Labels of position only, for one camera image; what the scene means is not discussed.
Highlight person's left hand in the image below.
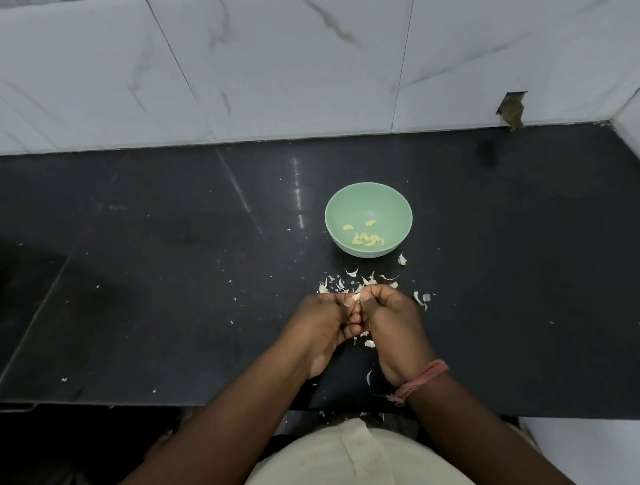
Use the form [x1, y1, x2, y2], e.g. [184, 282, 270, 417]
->
[280, 292, 363, 379]

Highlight person's right hand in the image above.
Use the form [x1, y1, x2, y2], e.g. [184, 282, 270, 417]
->
[358, 283, 438, 389]

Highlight person's right forearm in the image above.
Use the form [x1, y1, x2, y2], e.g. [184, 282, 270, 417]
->
[395, 371, 577, 485]

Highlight person's left forearm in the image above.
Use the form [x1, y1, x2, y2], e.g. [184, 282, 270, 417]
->
[120, 350, 327, 485]

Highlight scattered garlic peel scraps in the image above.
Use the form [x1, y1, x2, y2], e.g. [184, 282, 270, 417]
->
[317, 252, 432, 401]

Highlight pile of peeled garlic cloves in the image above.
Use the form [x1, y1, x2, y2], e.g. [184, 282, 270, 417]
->
[342, 219, 387, 248]

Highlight pink thread wristband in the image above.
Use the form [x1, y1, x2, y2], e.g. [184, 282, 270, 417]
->
[387, 360, 450, 407]

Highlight light green bowl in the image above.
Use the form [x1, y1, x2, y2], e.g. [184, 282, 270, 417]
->
[325, 182, 414, 259]

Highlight cream shirt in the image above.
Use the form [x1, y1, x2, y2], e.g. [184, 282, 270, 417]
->
[247, 419, 477, 485]

